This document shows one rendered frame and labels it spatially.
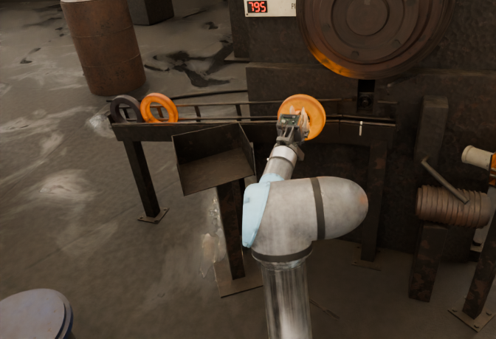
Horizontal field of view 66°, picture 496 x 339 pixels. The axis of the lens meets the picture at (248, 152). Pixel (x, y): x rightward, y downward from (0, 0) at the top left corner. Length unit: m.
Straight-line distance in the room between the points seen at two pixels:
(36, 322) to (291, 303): 0.87
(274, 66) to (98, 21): 2.47
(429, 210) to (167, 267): 1.19
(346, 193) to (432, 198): 0.78
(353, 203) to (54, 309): 1.01
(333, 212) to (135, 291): 1.37
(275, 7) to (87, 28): 2.56
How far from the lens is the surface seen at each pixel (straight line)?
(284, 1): 1.50
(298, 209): 0.67
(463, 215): 1.47
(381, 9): 1.22
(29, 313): 1.44
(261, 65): 1.59
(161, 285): 1.89
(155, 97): 1.77
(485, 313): 1.85
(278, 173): 1.01
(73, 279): 2.10
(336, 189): 0.69
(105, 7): 3.80
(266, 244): 0.69
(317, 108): 1.21
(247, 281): 1.81
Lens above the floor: 1.41
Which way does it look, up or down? 32 degrees down
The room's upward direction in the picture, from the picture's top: 6 degrees counter-clockwise
